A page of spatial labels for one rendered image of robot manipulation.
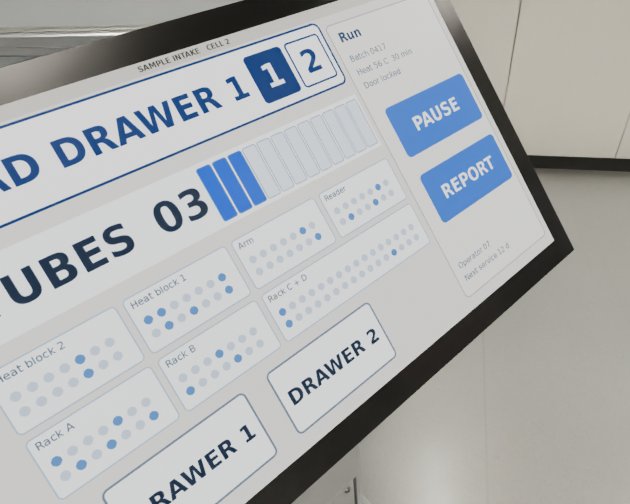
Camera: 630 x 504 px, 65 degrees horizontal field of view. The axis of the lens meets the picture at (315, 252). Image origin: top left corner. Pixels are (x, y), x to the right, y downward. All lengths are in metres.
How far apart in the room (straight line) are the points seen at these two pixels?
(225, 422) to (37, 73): 0.23
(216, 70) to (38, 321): 0.19
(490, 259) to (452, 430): 1.09
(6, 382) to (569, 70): 2.25
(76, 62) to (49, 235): 0.11
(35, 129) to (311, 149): 0.17
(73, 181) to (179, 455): 0.17
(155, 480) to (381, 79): 0.33
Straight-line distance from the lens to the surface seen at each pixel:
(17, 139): 0.32
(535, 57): 2.32
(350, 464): 0.69
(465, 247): 0.42
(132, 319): 0.31
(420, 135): 0.42
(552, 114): 2.42
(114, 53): 0.35
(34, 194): 0.31
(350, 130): 0.38
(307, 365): 0.34
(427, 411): 1.52
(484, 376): 1.62
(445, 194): 0.42
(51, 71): 0.34
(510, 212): 0.47
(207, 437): 0.32
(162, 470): 0.32
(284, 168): 0.35
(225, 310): 0.32
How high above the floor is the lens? 1.28
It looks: 39 degrees down
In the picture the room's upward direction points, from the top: 6 degrees counter-clockwise
